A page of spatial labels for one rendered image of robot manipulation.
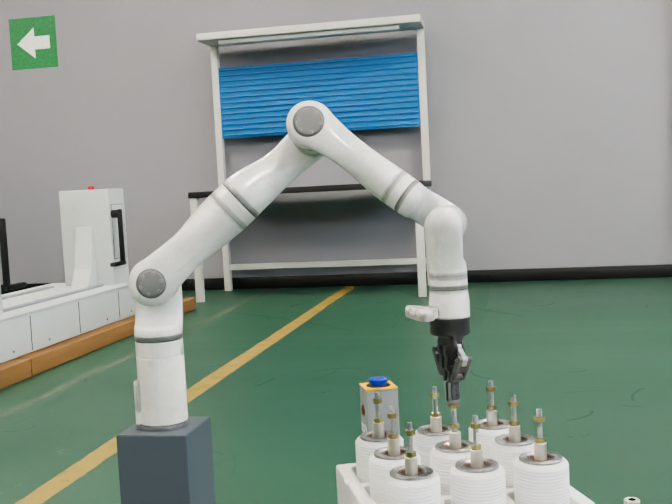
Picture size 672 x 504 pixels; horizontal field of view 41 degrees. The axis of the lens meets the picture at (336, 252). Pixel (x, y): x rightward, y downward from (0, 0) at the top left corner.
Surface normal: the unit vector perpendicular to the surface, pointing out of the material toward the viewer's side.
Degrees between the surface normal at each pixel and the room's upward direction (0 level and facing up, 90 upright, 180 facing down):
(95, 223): 90
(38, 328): 90
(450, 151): 90
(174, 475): 90
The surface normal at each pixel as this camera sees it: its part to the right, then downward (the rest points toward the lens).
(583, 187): -0.19, 0.08
